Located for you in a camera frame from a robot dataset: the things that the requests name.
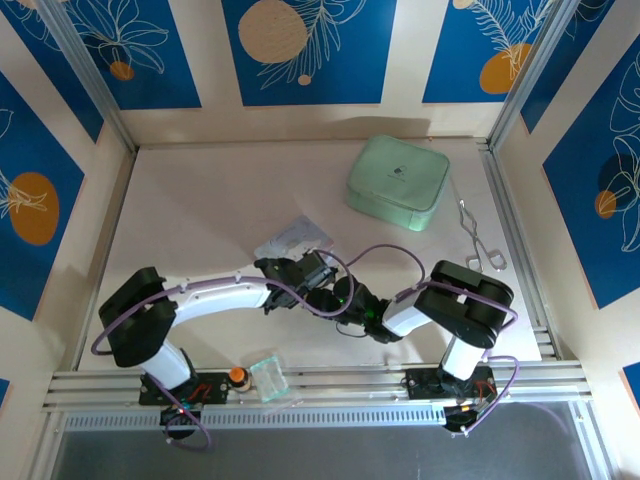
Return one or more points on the clear plastic container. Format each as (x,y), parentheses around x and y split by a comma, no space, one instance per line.
(270,380)

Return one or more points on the metal scissor tongs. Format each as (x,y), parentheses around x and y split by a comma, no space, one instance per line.
(476,239)

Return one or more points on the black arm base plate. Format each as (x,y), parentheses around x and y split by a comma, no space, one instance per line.
(210,390)
(420,382)

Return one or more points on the aluminium side rail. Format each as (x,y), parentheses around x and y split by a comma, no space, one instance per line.
(505,200)
(112,215)

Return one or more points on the aluminium frame post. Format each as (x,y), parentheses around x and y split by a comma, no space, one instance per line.
(530,75)
(85,75)

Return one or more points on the black controller box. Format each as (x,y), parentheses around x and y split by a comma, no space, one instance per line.
(462,419)
(180,417)

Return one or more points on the mint green zip pouch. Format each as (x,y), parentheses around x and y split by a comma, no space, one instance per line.
(400,170)

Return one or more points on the clear plastic packaging bag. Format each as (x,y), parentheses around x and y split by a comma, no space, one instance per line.
(295,237)

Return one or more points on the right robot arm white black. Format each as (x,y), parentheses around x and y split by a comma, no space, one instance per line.
(405,317)

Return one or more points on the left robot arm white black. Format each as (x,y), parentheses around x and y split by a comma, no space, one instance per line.
(215,300)

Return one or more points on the aluminium front rail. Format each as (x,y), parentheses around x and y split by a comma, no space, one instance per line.
(350,380)

